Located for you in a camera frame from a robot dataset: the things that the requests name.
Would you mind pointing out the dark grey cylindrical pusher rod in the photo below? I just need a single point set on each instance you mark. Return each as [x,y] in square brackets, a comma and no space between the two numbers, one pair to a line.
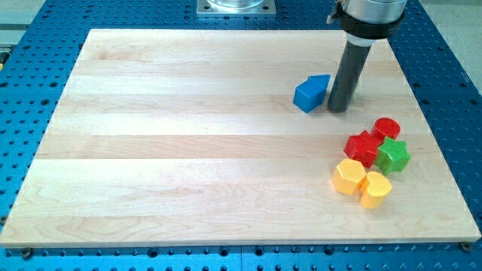
[347,76]

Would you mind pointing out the yellow hexagon block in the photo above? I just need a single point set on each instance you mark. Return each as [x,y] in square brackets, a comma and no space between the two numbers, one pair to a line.
[347,176]

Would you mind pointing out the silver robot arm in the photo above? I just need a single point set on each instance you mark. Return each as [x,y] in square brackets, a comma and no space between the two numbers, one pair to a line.
[364,22]

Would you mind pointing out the green star block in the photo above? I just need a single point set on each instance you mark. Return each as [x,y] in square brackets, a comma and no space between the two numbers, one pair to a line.
[392,156]

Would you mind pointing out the light wooden board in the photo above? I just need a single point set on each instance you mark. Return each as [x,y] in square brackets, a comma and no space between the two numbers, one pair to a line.
[190,137]

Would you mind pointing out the red star block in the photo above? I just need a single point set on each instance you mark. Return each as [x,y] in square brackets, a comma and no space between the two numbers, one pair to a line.
[363,148]

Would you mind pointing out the yellow heart block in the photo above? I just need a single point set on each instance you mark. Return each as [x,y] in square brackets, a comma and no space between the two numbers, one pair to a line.
[374,189]

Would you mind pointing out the blue arrow-shaped block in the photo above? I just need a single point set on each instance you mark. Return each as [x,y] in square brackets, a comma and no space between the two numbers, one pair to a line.
[311,93]

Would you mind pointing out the right board clamp screw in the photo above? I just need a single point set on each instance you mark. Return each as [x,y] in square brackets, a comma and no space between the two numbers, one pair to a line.
[466,246]

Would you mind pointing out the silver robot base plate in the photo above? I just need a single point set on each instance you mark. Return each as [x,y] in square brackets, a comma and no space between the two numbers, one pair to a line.
[235,7]

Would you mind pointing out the board clamp screw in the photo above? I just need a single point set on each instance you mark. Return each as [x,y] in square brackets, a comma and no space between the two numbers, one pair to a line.
[26,253]
[466,246]

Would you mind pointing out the blue perforated table plate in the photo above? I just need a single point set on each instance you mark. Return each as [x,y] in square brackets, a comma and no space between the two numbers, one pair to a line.
[38,68]

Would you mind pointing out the red circle block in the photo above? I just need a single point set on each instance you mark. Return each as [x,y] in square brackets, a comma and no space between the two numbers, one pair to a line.
[386,127]

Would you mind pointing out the left board clamp screw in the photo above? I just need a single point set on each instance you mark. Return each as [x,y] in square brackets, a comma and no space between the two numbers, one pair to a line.
[26,253]

